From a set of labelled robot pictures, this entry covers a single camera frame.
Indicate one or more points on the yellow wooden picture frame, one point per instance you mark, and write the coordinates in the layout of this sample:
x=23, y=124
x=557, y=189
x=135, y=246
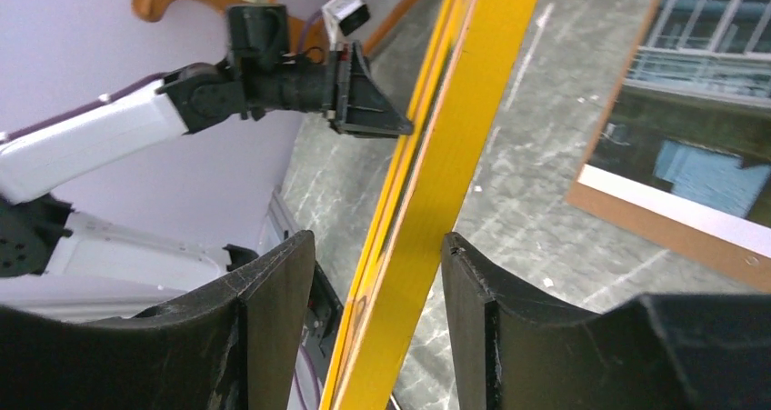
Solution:
x=468, y=61

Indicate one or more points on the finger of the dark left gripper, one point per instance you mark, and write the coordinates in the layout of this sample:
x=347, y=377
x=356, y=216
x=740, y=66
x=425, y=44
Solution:
x=369, y=112

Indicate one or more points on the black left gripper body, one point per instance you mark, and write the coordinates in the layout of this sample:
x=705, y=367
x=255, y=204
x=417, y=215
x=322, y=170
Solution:
x=261, y=74

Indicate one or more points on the printed building photo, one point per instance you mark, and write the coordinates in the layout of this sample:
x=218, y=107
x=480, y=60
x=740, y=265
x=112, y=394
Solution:
x=692, y=124

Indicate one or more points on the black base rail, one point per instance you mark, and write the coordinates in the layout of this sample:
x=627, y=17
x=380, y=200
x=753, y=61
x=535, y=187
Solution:
x=322, y=319

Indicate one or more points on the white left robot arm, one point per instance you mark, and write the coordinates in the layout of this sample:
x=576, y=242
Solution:
x=42, y=236

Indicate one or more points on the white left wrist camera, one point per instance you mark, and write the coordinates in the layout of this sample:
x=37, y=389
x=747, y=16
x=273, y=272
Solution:
x=341, y=18

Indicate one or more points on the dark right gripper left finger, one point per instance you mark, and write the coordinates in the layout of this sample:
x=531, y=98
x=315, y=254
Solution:
x=229, y=344

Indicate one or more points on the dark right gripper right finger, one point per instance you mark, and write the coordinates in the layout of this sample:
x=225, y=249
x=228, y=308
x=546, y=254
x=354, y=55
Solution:
x=515, y=346

